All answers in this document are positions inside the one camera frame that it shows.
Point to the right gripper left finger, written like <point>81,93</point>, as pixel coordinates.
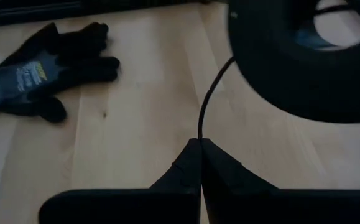
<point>167,205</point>

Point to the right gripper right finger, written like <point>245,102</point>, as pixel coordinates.
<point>245,205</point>

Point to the black grey work glove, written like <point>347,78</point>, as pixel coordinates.
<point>43,37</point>
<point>30,81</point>

